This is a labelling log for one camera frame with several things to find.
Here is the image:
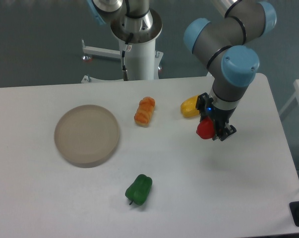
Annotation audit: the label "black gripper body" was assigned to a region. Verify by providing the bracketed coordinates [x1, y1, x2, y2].
[200, 93, 238, 130]

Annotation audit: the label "beige round plate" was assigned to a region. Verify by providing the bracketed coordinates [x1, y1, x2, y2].
[54, 105, 120, 168]

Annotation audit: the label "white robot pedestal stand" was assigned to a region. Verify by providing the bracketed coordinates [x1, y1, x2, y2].
[81, 8, 164, 81]

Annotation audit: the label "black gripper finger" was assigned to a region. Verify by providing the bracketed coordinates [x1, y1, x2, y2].
[195, 93, 207, 117]
[212, 124, 237, 141]

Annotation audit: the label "green bell pepper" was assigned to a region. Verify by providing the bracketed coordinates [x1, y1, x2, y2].
[125, 174, 153, 206]

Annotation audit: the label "red bell pepper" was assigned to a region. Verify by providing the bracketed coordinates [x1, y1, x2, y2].
[196, 117, 215, 139]

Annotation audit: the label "orange bell pepper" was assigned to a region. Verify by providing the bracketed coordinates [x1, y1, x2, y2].
[134, 97, 156, 126]

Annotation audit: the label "yellow bell pepper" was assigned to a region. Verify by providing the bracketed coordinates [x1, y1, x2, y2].
[180, 95, 199, 118]

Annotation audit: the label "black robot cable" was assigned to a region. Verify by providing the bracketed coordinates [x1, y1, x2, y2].
[121, 32, 134, 81]

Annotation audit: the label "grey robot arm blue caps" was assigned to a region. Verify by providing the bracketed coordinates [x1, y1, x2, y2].
[88, 0, 277, 140]

